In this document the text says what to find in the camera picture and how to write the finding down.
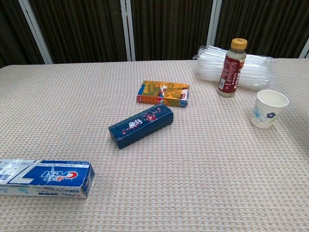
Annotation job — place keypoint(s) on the white floral paper cup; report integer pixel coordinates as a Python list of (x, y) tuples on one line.
[(264, 113)]

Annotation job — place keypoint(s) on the dark blue floral box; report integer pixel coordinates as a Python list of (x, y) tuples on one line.
[(140, 126)]

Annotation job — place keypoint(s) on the orange yellow snack box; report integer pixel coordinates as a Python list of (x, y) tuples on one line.
[(164, 93)]

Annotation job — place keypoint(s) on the woven checkered tablecloth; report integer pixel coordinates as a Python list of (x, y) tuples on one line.
[(154, 149)]

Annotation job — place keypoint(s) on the red label drink bottle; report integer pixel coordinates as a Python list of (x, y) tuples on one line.
[(230, 72)]

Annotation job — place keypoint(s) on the clear inflatable air cushion pack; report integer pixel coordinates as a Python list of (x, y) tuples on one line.
[(253, 70)]

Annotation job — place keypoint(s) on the blue white toothpaste box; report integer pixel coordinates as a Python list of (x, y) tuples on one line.
[(48, 177)]

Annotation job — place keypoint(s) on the white partition frame post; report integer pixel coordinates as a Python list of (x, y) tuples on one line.
[(36, 31), (213, 23), (304, 49), (127, 30)]

